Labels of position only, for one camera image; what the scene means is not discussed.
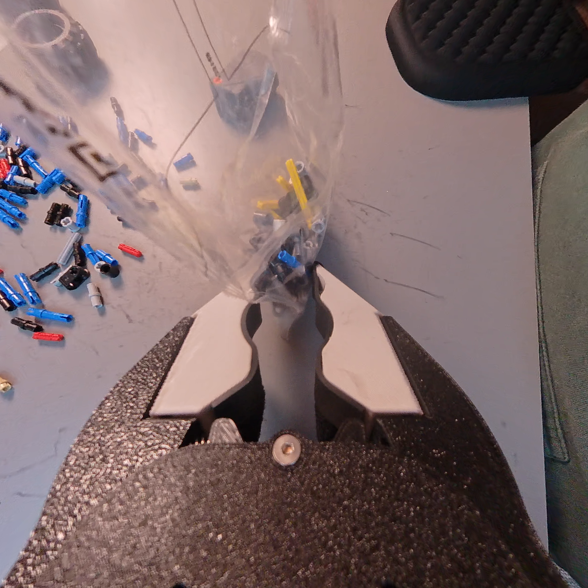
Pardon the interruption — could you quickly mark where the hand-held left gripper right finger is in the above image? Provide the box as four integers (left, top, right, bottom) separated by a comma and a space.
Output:
313, 264, 423, 419

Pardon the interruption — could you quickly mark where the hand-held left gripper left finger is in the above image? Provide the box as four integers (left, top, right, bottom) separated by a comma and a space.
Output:
149, 294, 262, 419

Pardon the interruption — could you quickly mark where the pile of small toy parts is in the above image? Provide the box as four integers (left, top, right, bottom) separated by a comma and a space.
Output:
0, 115, 199, 398

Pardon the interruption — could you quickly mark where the clear plastic bag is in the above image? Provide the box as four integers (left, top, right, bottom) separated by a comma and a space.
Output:
0, 0, 346, 319

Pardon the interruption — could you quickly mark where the black toy tire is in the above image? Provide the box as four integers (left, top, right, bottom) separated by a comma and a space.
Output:
11, 8, 104, 92

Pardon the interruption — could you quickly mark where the grey desk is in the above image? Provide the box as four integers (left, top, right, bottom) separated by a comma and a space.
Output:
0, 0, 552, 552

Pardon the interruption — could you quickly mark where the grey toy part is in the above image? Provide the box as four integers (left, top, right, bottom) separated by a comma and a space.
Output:
212, 74, 278, 131

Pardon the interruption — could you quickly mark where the black chair armrest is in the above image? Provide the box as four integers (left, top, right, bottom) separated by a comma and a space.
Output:
386, 0, 588, 102

